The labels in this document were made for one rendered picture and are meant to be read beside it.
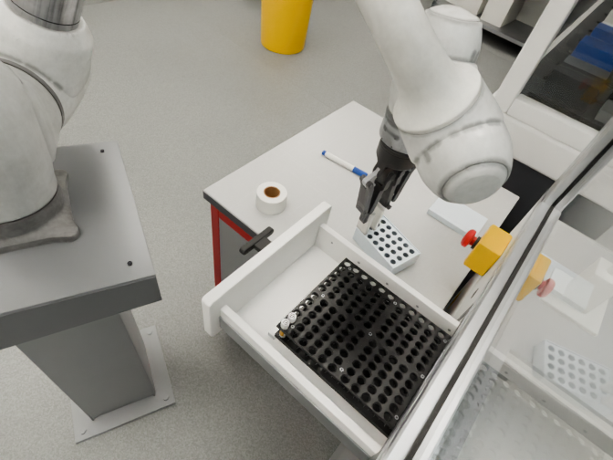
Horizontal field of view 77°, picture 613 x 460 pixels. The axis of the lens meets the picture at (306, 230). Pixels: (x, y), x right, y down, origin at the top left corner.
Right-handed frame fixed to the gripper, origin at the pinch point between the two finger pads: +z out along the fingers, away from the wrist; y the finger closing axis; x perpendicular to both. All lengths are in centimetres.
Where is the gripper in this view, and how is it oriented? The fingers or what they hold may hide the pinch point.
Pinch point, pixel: (370, 217)
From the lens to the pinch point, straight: 83.8
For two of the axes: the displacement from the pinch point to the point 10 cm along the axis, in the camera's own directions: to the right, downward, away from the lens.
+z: -1.5, 6.3, 7.6
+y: -8.2, 3.5, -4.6
